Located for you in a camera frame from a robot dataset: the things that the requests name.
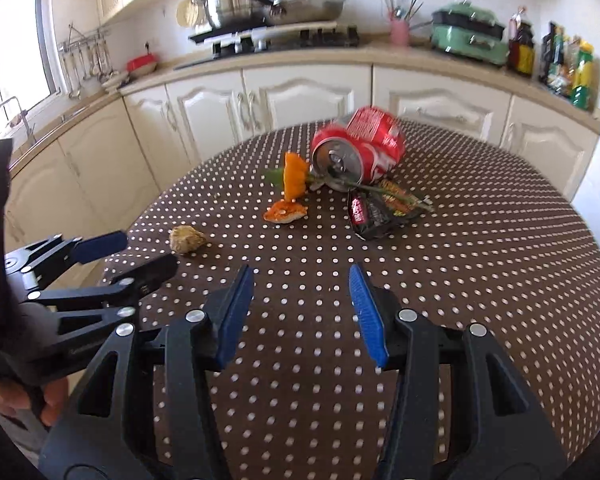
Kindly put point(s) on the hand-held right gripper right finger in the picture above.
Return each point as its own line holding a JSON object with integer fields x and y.
{"x": 367, "y": 320}

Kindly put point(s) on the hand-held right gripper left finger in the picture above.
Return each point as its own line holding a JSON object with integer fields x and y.
{"x": 235, "y": 315}

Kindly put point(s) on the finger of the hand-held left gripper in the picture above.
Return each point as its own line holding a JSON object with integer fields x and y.
{"x": 150, "y": 275}
{"x": 102, "y": 246}

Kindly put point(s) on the beige paper ball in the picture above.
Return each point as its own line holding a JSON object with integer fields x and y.
{"x": 186, "y": 240}

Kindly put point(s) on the black snack wrapper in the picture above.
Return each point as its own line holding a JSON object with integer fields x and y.
{"x": 375, "y": 210}

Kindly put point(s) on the orange peel pieces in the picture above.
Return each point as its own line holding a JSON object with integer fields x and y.
{"x": 285, "y": 212}

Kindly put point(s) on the crushed red soda can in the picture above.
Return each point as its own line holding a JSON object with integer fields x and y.
{"x": 360, "y": 155}

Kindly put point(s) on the person's left hand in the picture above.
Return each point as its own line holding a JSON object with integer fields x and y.
{"x": 55, "y": 400}

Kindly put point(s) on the brown polka-dot tablecloth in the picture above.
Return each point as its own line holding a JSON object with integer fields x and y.
{"x": 430, "y": 285}

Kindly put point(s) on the steel faucet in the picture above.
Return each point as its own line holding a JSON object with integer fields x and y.
{"x": 22, "y": 115}

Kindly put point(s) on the white bowl stack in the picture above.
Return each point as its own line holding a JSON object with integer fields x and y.
{"x": 116, "y": 81}

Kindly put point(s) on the hanging kitchen utensils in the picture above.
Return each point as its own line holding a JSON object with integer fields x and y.
{"x": 80, "y": 72}

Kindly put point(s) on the metal utensil rack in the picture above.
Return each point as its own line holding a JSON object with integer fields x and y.
{"x": 85, "y": 40}

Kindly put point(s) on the sliding window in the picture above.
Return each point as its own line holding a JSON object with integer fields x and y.
{"x": 15, "y": 35}

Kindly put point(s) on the black portable stove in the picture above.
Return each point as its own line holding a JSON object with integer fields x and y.
{"x": 215, "y": 35}

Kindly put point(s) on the cream round steamer plate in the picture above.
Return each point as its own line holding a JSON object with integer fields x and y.
{"x": 186, "y": 12}

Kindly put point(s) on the black gas stove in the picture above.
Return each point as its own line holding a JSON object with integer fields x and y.
{"x": 280, "y": 45}

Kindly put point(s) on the beige countertop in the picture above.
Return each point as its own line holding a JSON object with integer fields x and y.
{"x": 430, "y": 57}

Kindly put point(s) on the steel steamer pot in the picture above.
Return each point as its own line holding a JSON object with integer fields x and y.
{"x": 230, "y": 2}

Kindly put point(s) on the pink utensil holder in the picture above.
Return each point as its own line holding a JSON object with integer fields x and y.
{"x": 400, "y": 32}

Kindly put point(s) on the green electric cooker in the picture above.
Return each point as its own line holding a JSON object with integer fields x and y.
{"x": 467, "y": 35}

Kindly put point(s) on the steel wok with lid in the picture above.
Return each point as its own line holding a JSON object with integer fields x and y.
{"x": 310, "y": 7}

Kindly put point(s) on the dark glass bottle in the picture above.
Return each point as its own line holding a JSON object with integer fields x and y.
{"x": 550, "y": 55}
{"x": 566, "y": 67}

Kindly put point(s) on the green bottle yellow cap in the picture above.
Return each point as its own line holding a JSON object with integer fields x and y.
{"x": 583, "y": 77}

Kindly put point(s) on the white wall socket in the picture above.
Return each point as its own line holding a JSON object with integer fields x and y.
{"x": 147, "y": 46}

